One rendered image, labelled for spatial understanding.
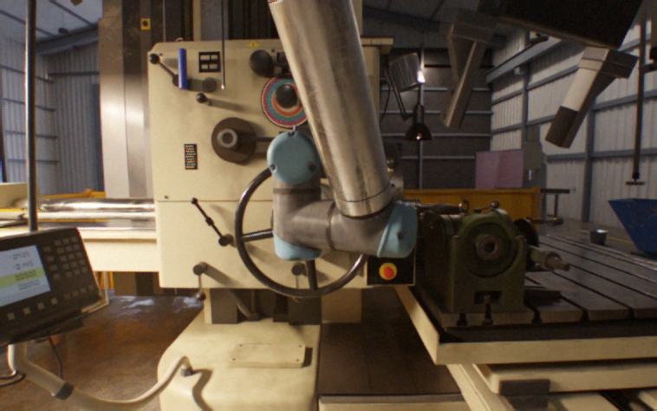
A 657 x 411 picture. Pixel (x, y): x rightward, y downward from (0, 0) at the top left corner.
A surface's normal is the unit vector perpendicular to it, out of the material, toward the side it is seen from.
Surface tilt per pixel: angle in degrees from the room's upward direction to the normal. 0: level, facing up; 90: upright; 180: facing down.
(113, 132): 90
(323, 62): 120
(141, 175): 90
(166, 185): 90
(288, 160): 90
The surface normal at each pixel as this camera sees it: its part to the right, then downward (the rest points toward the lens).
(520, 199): -0.01, 0.10
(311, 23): -0.01, 0.58
